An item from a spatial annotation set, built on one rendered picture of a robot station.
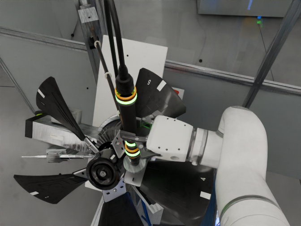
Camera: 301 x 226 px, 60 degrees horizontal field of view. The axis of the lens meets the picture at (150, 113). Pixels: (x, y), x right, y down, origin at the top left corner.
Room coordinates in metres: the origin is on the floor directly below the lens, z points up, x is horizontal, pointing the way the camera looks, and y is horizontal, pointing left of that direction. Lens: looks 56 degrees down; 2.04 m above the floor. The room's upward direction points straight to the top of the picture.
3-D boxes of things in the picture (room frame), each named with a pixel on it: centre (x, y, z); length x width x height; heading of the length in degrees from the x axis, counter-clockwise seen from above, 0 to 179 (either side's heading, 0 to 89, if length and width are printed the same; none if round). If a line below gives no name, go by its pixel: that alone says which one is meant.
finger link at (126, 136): (0.30, 0.05, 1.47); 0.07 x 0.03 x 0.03; 74
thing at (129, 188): (0.34, 0.08, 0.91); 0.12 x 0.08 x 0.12; 164
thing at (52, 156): (0.44, 0.38, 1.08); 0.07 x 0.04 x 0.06; 84
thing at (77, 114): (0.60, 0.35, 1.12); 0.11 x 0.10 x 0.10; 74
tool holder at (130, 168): (0.34, 0.05, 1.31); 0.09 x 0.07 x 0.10; 19
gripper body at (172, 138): (0.31, -0.05, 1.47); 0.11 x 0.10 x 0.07; 74
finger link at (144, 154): (0.28, -0.01, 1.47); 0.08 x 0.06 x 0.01; 134
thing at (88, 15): (0.93, 0.25, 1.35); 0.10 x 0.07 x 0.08; 19
